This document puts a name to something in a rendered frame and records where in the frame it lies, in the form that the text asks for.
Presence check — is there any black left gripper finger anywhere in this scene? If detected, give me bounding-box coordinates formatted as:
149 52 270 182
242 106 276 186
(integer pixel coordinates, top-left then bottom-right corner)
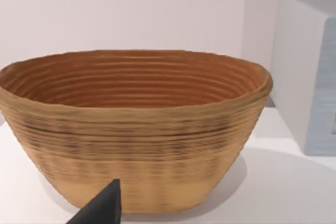
65 178 122 224

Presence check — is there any brown woven basket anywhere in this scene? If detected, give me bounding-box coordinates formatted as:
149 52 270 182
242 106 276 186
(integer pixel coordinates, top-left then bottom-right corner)
0 49 274 215

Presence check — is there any pale grey box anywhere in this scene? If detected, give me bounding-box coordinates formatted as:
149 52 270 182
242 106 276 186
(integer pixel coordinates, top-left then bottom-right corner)
270 0 336 157

